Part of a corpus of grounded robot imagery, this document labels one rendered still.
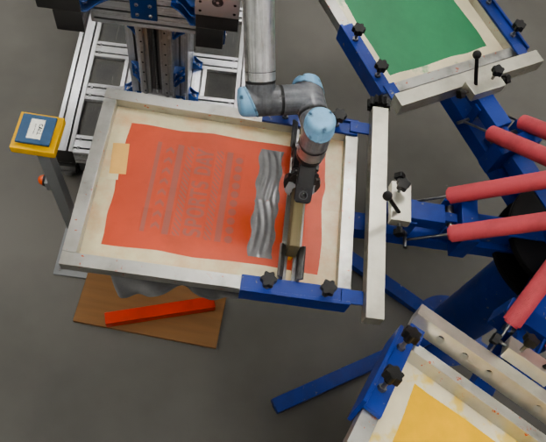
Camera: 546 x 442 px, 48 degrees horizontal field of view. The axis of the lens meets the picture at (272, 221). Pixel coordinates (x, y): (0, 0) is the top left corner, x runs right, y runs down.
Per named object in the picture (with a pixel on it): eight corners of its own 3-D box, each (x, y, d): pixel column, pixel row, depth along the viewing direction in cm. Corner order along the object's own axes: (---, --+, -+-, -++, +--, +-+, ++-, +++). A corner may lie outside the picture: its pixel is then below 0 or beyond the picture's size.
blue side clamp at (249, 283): (237, 298, 169) (239, 289, 163) (240, 281, 172) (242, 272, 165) (344, 312, 171) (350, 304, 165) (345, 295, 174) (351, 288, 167)
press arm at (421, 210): (381, 222, 180) (386, 214, 175) (382, 203, 182) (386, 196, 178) (439, 230, 181) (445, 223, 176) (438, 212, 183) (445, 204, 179)
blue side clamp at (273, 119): (259, 131, 194) (262, 118, 188) (261, 117, 196) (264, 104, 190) (352, 146, 196) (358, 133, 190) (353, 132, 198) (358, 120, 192)
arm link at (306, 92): (280, 72, 153) (287, 108, 148) (323, 69, 155) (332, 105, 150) (276, 91, 160) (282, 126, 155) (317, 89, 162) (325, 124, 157)
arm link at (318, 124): (334, 101, 149) (341, 131, 145) (324, 127, 158) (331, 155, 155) (302, 103, 147) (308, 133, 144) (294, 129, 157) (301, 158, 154)
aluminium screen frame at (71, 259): (60, 268, 166) (58, 263, 162) (108, 95, 191) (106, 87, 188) (347, 308, 171) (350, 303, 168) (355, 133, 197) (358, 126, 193)
